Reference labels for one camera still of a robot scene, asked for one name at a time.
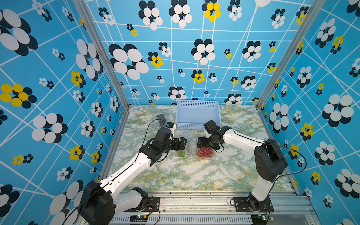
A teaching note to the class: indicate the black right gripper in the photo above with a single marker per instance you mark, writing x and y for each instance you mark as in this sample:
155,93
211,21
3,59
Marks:
203,138

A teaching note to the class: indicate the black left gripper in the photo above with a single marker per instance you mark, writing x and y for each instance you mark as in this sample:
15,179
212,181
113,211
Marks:
178,146

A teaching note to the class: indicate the green grape bunch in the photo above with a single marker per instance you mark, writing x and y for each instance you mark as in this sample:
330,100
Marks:
181,155

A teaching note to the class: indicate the clear plastic clamshell container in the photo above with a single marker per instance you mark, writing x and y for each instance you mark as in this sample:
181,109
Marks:
154,124

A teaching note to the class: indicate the black grape bunch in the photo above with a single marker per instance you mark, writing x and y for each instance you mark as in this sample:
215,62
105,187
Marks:
162,120

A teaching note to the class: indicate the white perforated plastic basket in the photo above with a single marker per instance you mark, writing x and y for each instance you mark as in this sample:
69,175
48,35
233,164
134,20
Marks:
193,114

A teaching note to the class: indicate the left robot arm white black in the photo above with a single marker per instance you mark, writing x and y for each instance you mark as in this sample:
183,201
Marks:
101,201

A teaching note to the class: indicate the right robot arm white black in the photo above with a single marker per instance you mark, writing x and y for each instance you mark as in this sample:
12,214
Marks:
269,159

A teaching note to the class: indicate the left green circuit board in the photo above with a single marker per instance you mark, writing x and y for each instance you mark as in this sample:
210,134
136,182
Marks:
138,218

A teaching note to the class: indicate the green circuit board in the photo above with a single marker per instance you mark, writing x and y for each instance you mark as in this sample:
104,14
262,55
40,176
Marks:
138,218
259,220

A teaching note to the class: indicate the right green circuit board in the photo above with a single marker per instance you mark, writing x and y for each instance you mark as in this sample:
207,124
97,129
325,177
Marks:
259,220

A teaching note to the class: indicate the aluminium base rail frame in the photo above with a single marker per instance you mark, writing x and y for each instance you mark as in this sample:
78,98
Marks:
213,208

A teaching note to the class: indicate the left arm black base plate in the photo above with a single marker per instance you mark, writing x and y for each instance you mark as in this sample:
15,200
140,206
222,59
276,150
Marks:
152,205

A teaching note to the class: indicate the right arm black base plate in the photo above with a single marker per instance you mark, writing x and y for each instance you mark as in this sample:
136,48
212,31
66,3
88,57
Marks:
250,205

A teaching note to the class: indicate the aluminium corner post left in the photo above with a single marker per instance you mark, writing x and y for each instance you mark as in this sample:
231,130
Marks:
91,28

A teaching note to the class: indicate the aluminium corner post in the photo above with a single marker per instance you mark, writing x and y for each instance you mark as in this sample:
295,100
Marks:
91,28
298,37

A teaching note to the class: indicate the aluminium corner post right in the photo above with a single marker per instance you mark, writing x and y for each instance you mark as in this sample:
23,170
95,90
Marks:
298,37

